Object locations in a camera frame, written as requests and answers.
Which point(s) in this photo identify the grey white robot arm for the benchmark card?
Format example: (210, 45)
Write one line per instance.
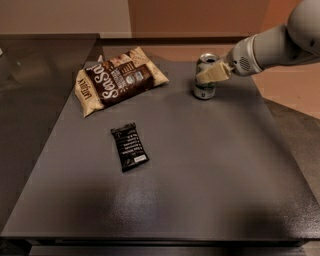
(295, 43)

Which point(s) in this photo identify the black rxbar chocolate bar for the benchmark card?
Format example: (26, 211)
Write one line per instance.
(129, 146)

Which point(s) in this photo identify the green white 7up can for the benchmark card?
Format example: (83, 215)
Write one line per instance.
(205, 91)

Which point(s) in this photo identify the dark grey side table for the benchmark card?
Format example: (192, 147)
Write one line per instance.
(37, 76)

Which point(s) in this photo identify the brown white chip bag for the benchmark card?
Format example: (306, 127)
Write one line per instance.
(115, 80)

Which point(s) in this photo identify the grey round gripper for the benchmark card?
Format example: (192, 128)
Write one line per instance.
(240, 57)

